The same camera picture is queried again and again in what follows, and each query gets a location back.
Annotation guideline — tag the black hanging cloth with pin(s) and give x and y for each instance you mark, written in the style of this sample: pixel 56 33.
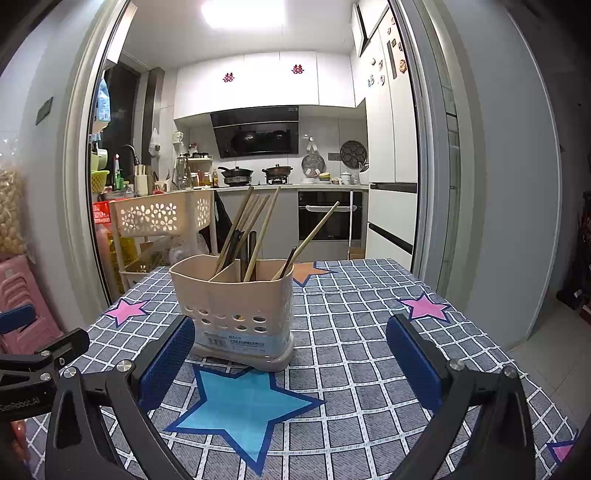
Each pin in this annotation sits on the black hanging cloth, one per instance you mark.
pixel 221 217

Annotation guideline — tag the green dish soap bottle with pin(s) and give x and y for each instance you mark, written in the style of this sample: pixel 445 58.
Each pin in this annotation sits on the green dish soap bottle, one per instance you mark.
pixel 118 177

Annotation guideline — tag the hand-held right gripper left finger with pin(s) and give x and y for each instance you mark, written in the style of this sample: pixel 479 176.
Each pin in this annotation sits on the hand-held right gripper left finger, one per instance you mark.
pixel 166 364

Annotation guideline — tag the beige plastic utensil holder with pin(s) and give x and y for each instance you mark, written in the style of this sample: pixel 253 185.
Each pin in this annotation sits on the beige plastic utensil holder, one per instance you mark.
pixel 221 295

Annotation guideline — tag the black wok with lid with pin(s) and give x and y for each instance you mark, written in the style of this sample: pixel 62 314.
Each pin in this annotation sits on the black wok with lid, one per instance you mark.
pixel 235 174

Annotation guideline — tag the ceiling light panel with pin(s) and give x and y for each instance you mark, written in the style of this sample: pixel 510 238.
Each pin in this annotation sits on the ceiling light panel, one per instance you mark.
pixel 235 11

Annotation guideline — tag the grey kitchen base cabinet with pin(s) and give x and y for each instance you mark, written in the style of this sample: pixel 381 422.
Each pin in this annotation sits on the grey kitchen base cabinet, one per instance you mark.
pixel 286 217

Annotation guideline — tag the pink plastic stool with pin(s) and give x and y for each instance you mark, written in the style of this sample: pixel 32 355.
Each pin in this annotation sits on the pink plastic stool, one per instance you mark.
pixel 23 286

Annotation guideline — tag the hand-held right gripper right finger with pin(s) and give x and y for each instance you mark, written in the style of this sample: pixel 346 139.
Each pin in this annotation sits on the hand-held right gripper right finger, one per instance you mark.
pixel 413 362

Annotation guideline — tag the white pole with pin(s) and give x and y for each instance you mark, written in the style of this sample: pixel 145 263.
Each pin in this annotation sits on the white pole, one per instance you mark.
pixel 351 230

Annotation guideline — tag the cluster of fridge magnets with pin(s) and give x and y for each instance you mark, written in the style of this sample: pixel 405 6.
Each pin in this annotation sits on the cluster of fridge magnets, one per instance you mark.
pixel 399 67

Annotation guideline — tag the white hanging plastic bag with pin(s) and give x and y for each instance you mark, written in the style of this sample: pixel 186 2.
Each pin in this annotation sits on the white hanging plastic bag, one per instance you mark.
pixel 154 143

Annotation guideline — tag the pale knife block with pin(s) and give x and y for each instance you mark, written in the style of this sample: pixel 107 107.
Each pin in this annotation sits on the pale knife block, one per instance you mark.
pixel 140 182

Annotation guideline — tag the spice rack with bottles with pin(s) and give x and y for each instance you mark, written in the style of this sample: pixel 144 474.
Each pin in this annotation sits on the spice rack with bottles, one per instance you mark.
pixel 194 173

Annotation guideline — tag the yellow packet in cart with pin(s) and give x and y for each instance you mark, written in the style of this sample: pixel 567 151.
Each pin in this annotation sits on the yellow packet in cart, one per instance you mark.
pixel 120 249

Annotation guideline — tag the grey sliding door frame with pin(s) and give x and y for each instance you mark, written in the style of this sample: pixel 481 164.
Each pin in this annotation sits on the grey sliding door frame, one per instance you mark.
pixel 434 161

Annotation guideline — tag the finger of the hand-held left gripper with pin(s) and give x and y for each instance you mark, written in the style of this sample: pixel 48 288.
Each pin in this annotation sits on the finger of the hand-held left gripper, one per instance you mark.
pixel 60 344
pixel 16 318

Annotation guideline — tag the clear bag of pale beans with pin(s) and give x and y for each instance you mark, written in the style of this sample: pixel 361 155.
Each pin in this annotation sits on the clear bag of pale beans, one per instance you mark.
pixel 11 207

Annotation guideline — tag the red paper-cut decal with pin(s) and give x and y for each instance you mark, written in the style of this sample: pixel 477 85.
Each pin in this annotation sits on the red paper-cut decal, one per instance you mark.
pixel 298 69
pixel 227 76

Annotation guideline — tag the black built-in oven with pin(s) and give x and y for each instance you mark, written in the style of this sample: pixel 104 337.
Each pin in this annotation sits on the black built-in oven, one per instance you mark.
pixel 323 221

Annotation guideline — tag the dark round patterned tray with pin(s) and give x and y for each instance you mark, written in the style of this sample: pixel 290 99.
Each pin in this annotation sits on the dark round patterned tray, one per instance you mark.
pixel 354 153

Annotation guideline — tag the dark wall switch panel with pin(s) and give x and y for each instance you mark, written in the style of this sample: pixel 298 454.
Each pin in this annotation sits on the dark wall switch panel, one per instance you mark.
pixel 44 110

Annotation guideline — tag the dark cooking pot with lid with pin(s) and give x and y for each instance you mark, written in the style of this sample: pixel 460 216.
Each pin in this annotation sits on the dark cooking pot with lid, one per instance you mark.
pixel 277 173

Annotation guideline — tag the green plastic basket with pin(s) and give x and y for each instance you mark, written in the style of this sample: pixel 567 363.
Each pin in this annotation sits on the green plastic basket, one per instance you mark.
pixel 99 181

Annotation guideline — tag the cardboard box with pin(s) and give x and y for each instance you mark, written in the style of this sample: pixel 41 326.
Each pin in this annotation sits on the cardboard box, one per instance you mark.
pixel 358 253

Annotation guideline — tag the blue hanging bag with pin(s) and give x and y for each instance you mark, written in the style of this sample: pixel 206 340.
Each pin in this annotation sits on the blue hanging bag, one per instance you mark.
pixel 104 104

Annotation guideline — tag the black range hood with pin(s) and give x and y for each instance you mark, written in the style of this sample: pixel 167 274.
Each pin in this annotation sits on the black range hood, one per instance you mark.
pixel 258 138

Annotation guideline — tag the black kitchen faucet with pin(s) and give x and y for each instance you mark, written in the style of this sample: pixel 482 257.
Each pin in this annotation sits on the black kitchen faucet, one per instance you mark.
pixel 131 148

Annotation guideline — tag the red plastic crate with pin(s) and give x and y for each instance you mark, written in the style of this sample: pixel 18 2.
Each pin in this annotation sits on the red plastic crate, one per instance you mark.
pixel 101 212

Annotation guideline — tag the white enamel mug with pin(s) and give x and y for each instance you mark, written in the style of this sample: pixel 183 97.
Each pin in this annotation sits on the white enamel mug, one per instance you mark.
pixel 346 177

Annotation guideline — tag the white upper kitchen cabinets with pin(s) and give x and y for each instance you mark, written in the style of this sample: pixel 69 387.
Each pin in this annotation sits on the white upper kitchen cabinets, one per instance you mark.
pixel 268 87

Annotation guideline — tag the white refrigerator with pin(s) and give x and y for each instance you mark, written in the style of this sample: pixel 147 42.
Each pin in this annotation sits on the white refrigerator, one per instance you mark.
pixel 383 138

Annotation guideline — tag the beige flower-cutout basket cart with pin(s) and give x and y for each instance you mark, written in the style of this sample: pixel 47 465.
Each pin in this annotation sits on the beige flower-cutout basket cart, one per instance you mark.
pixel 147 214

